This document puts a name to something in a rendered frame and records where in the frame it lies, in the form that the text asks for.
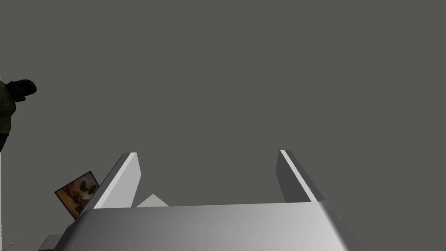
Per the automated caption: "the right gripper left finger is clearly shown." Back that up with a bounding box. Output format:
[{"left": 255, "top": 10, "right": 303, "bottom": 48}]
[{"left": 92, "top": 152, "right": 142, "bottom": 210}]

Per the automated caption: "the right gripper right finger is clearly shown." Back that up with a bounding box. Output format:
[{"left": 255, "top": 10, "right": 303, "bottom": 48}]
[{"left": 275, "top": 149, "right": 326, "bottom": 203}]

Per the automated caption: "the framed orange brown picture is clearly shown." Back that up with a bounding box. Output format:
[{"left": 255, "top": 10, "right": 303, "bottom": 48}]
[{"left": 54, "top": 170, "right": 100, "bottom": 220}]

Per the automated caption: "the dark green and black object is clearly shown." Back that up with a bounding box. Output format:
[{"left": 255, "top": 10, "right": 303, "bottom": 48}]
[{"left": 0, "top": 79, "right": 37, "bottom": 153}]

